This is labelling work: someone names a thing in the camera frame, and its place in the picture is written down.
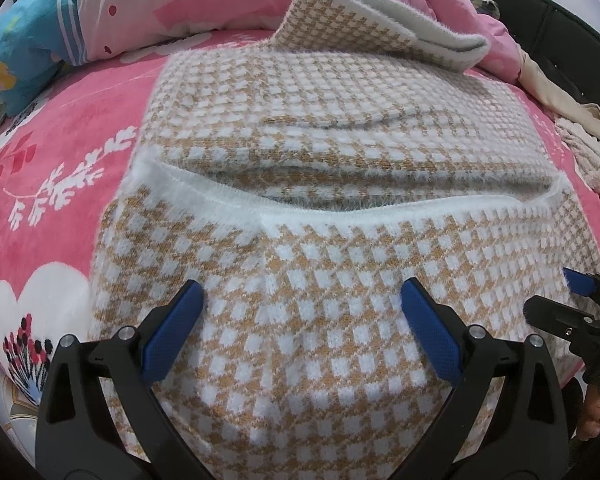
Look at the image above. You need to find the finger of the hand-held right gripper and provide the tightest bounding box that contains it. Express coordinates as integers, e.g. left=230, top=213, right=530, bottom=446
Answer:
left=562, top=267, right=600, bottom=311
left=522, top=295, right=596, bottom=338

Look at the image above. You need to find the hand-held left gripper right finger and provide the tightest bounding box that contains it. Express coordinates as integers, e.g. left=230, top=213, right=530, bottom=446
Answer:
left=395, top=277, right=571, bottom=480

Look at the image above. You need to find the white fluffy garment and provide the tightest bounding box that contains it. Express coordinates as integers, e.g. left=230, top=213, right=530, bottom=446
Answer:
left=552, top=102, right=600, bottom=201

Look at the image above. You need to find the beige garment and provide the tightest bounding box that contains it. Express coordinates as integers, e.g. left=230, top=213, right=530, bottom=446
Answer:
left=517, top=42, right=600, bottom=141

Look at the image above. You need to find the dark plaid cloth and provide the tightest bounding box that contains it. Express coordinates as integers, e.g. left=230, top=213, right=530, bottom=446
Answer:
left=467, top=0, right=503, bottom=18

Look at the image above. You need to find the patterned bed skirt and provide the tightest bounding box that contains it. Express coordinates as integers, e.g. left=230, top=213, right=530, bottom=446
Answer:
left=0, top=360, right=46, bottom=461

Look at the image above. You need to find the pink printed quilt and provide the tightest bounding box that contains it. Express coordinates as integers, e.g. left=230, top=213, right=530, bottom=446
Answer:
left=0, top=0, right=523, bottom=118

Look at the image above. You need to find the tan white checked knit sweater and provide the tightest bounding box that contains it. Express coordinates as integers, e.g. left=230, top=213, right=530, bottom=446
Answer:
left=87, top=0, right=600, bottom=480

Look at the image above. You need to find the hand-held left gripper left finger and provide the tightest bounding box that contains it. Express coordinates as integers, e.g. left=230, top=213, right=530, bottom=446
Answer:
left=34, top=280, right=206, bottom=480

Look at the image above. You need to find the pink floral blanket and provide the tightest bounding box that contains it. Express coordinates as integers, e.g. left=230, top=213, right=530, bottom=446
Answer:
left=0, top=25, right=600, bottom=461

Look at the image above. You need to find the person's right hand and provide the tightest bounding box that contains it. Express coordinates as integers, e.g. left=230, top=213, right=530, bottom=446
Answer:
left=581, top=392, right=600, bottom=442

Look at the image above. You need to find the black headboard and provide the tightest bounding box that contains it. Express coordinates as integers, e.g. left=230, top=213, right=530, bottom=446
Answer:
left=450, top=0, right=600, bottom=131

